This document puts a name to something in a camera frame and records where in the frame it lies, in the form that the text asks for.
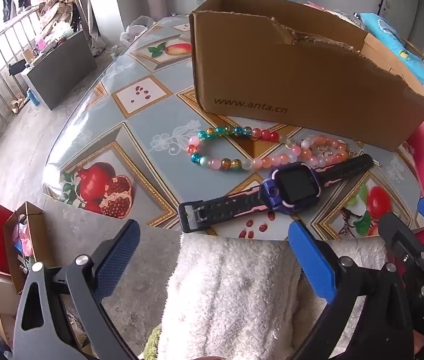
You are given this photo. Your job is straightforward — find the purple black smart watch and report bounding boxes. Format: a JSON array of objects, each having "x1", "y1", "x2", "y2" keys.
[{"x1": 178, "y1": 153, "x2": 374, "y2": 233}]

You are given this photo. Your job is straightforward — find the fruit print tablecloth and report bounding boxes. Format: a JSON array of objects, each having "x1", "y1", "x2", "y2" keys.
[{"x1": 43, "y1": 15, "x2": 423, "y2": 241}]

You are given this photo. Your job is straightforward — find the pink orange bead bracelet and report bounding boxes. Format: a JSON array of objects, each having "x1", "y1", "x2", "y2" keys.
[{"x1": 294, "y1": 135, "x2": 352, "y2": 168}]

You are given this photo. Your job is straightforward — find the brown cardboard box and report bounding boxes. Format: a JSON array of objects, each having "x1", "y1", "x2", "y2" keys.
[{"x1": 189, "y1": 0, "x2": 424, "y2": 152}]

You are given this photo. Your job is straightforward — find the white fluffy towel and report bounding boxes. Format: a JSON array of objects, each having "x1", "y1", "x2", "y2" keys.
[{"x1": 157, "y1": 234, "x2": 389, "y2": 360}]

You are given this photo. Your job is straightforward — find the open cardboard box with clutter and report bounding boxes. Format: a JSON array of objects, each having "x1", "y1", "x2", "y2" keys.
[{"x1": 4, "y1": 202, "x2": 53, "y2": 295}]

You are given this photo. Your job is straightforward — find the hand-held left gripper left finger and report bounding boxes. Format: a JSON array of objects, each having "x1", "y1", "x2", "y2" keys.
[{"x1": 11, "y1": 219, "x2": 140, "y2": 360}]

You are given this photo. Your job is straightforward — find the grey cabinet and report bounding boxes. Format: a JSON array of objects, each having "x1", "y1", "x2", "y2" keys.
[{"x1": 21, "y1": 30, "x2": 98, "y2": 110}]

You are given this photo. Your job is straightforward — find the pile of clothes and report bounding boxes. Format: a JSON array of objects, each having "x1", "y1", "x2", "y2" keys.
[{"x1": 34, "y1": 0, "x2": 81, "y2": 46}]

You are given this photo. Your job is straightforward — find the multicolour bead necklace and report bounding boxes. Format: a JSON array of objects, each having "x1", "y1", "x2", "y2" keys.
[{"x1": 187, "y1": 125, "x2": 308, "y2": 174}]

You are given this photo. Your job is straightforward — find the light blue pillow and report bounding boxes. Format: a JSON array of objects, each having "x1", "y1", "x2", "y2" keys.
[{"x1": 360, "y1": 12, "x2": 424, "y2": 102}]

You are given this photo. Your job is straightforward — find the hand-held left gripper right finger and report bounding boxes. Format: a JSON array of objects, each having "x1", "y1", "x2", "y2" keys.
[{"x1": 288, "y1": 220, "x2": 419, "y2": 360}]

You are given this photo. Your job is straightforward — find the white plastic bag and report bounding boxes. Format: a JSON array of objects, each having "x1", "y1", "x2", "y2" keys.
[{"x1": 120, "y1": 15, "x2": 156, "y2": 44}]

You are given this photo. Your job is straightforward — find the grey curtain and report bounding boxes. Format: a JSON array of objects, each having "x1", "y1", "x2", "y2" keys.
[{"x1": 70, "y1": 0, "x2": 106, "y2": 57}]

